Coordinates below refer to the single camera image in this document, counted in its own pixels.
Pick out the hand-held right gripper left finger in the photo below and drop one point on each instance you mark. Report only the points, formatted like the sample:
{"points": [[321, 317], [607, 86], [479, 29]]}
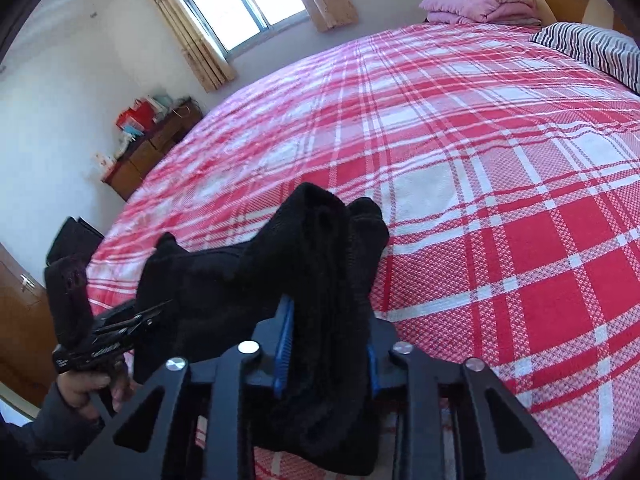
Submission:
{"points": [[285, 340]]}

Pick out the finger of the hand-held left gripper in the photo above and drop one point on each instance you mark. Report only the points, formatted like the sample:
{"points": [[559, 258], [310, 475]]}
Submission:
{"points": [[135, 312], [125, 335]]}

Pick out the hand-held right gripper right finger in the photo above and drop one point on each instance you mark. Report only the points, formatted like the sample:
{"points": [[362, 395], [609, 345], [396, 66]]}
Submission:
{"points": [[400, 360]]}

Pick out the black pants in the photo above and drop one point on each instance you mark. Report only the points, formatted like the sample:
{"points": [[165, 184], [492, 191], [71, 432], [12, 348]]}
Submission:
{"points": [[320, 260]]}

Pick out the person's left forearm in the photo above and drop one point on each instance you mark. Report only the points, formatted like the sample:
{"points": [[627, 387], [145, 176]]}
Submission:
{"points": [[45, 435]]}

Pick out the person's left hand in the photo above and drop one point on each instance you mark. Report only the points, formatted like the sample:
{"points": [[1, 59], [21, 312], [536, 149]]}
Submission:
{"points": [[75, 390]]}

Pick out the brown wooden door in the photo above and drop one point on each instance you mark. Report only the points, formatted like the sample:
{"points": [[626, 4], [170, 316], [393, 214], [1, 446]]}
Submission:
{"points": [[22, 335]]}

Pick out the black chair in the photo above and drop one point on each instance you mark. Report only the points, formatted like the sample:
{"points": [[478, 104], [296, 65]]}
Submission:
{"points": [[75, 240]]}

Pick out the white patterned box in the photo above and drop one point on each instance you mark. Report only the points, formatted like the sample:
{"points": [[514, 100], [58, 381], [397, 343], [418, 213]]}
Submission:
{"points": [[106, 166]]}

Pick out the brown wooden dresser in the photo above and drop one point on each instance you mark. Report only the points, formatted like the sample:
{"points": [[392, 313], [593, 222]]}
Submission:
{"points": [[150, 155]]}

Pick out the red plaid bed sheet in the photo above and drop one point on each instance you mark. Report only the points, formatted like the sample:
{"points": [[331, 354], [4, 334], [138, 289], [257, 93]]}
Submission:
{"points": [[475, 185]]}

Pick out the red box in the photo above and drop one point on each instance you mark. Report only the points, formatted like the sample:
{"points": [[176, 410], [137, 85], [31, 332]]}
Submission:
{"points": [[136, 116]]}

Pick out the window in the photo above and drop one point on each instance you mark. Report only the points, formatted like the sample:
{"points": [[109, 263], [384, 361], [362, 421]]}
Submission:
{"points": [[240, 0]]}

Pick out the pink folded quilt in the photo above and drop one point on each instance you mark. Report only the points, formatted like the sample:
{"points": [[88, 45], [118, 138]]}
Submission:
{"points": [[480, 5]]}

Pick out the striped pillow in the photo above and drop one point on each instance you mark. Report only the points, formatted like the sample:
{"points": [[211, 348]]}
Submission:
{"points": [[595, 47]]}

